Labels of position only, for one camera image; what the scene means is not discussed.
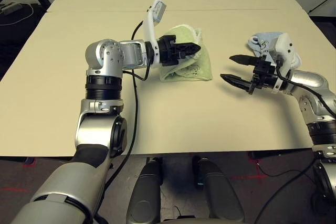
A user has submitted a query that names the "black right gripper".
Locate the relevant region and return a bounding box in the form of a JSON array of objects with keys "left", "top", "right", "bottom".
[{"left": 219, "top": 55, "right": 278, "bottom": 95}]

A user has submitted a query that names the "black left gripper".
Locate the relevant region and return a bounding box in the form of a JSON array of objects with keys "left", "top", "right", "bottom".
[{"left": 157, "top": 35, "right": 202, "bottom": 67}]

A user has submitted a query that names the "green towel white trim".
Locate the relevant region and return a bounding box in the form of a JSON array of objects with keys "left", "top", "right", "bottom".
[{"left": 159, "top": 24, "right": 213, "bottom": 83}]

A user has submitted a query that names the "folded blue towel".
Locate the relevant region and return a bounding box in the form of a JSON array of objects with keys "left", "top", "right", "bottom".
[{"left": 247, "top": 31, "right": 302, "bottom": 69}]

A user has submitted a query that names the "black tripod stand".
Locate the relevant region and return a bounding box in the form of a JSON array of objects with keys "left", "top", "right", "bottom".
[{"left": 307, "top": 0, "right": 336, "bottom": 16}]

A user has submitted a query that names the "grey right robot leg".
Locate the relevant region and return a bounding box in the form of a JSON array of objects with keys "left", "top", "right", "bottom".
[{"left": 193, "top": 155, "right": 245, "bottom": 223}]

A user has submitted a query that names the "grey robot leg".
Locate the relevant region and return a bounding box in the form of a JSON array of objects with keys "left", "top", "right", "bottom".
[
  {"left": 193, "top": 155, "right": 245, "bottom": 223},
  {"left": 125, "top": 157, "right": 163, "bottom": 224}
]

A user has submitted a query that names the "grey left robot leg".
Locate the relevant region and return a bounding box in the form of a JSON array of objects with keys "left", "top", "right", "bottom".
[{"left": 125, "top": 157, "right": 163, "bottom": 224}]

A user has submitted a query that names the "grey power adapter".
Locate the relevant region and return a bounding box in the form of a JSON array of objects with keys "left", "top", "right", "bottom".
[{"left": 1, "top": 2, "right": 23, "bottom": 15}]

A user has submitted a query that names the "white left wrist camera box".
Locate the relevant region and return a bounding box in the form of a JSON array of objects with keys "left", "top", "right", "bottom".
[{"left": 143, "top": 0, "right": 168, "bottom": 65}]

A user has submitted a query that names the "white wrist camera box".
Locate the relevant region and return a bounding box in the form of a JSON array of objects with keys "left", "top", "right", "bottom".
[
  {"left": 271, "top": 33, "right": 295, "bottom": 93},
  {"left": 143, "top": 0, "right": 168, "bottom": 65}
]

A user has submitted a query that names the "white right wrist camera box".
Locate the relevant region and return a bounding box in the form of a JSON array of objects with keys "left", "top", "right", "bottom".
[{"left": 271, "top": 33, "right": 295, "bottom": 93}]

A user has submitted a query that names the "thin black floor cable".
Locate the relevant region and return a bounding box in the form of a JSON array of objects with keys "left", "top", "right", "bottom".
[{"left": 258, "top": 161, "right": 316, "bottom": 177}]

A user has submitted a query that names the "thin white cable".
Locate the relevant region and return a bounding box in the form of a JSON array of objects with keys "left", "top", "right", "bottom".
[{"left": 0, "top": 3, "right": 34, "bottom": 27}]

